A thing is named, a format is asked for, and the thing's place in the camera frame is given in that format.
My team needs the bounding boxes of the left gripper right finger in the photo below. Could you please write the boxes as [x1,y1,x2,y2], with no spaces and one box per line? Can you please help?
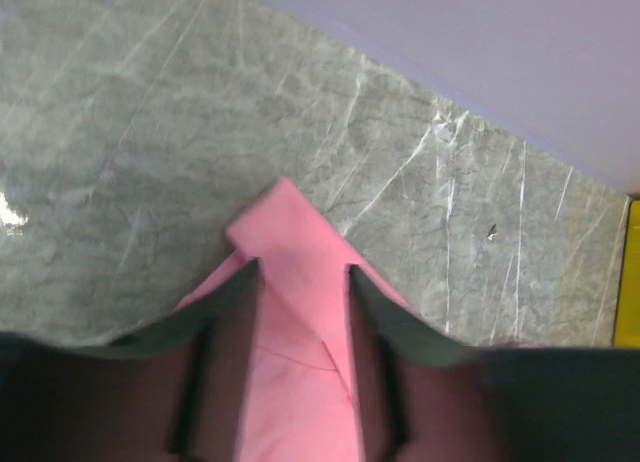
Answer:
[348,265,639,461]

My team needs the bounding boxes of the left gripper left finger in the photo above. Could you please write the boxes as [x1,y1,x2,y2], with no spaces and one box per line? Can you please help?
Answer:
[1,261,259,461]

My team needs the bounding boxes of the pink t shirt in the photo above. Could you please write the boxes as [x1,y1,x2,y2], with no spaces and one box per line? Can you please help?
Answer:
[179,178,404,461]

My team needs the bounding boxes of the yellow plastic bin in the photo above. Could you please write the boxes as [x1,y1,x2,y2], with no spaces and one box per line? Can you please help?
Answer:
[613,200,640,348]

